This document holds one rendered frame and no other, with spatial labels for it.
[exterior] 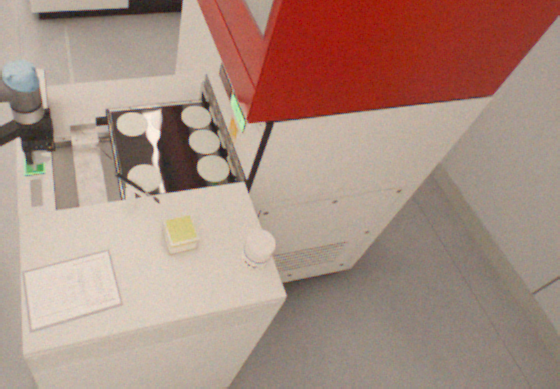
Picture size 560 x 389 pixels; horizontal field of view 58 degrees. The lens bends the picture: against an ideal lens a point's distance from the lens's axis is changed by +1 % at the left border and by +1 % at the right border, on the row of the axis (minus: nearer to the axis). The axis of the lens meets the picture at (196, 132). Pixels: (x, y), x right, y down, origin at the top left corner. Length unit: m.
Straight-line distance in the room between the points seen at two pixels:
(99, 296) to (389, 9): 0.91
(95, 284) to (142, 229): 0.18
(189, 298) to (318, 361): 1.17
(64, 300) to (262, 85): 0.67
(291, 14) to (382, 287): 1.79
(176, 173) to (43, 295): 0.52
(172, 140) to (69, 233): 0.47
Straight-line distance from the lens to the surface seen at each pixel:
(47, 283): 1.26
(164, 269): 1.26
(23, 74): 1.15
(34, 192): 1.40
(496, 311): 2.81
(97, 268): 1.26
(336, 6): 1.05
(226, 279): 1.27
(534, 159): 2.64
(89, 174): 1.51
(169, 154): 1.53
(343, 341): 2.39
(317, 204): 1.71
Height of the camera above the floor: 2.11
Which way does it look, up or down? 49 degrees down
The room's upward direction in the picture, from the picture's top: 10 degrees clockwise
